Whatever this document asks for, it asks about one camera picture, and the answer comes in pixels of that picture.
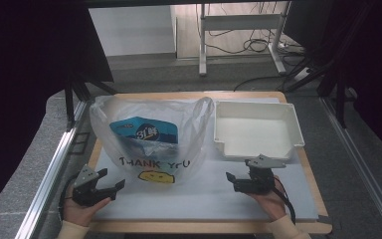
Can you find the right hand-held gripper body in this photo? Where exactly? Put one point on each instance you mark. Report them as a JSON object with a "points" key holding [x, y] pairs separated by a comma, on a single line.
{"points": [[262, 179]]}

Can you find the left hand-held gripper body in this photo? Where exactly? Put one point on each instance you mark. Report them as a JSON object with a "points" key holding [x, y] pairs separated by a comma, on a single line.
{"points": [[86, 192]]}

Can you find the white plastic tray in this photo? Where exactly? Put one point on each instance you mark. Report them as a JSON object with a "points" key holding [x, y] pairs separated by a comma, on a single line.
{"points": [[255, 132]]}

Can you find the translucent white plastic bag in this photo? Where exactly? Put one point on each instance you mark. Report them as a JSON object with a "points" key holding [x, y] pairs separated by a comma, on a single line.
{"points": [[187, 139]]}

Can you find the blue food packet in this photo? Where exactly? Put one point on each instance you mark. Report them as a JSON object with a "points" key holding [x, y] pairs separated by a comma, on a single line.
{"points": [[146, 131]]}

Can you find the person's left hand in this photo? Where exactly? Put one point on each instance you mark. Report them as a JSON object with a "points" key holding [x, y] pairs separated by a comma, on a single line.
{"points": [[79, 214]]}

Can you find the person's right hand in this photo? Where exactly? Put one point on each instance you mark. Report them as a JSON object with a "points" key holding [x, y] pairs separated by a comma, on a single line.
{"points": [[270, 204]]}

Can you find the black metal stand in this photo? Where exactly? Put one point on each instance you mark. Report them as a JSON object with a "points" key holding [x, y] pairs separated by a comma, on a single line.
{"points": [[76, 89], [331, 66]]}

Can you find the dark curtain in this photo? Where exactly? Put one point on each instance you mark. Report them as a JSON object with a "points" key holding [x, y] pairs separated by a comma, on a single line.
{"points": [[378, 66], [20, 83]]}

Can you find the white panel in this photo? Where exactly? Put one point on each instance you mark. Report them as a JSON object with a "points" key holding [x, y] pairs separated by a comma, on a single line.
{"points": [[132, 30]]}

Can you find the aluminium rail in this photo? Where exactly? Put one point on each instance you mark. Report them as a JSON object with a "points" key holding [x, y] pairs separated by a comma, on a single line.
{"points": [[46, 172], [361, 169]]}

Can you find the white metal desk frame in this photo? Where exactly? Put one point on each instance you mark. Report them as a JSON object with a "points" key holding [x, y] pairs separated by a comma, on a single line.
{"points": [[242, 22]]}

